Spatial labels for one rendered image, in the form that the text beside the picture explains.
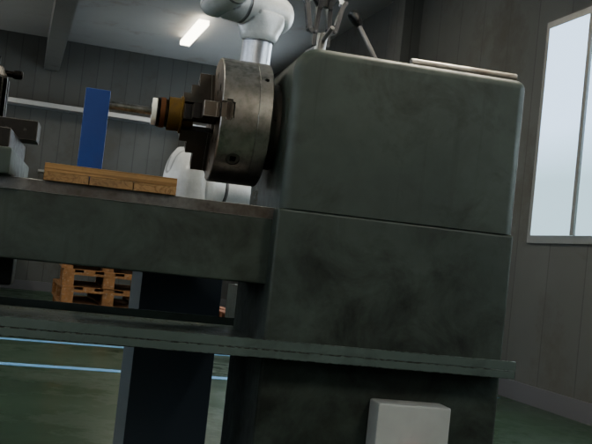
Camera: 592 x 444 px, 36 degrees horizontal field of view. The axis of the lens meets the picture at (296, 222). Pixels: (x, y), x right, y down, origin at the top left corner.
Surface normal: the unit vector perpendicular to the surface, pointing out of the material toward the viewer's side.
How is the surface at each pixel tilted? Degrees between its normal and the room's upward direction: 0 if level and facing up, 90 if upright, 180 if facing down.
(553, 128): 90
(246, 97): 74
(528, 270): 90
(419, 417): 90
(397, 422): 90
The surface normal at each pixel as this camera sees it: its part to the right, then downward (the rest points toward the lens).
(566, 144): -0.95, -0.11
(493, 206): 0.22, -0.02
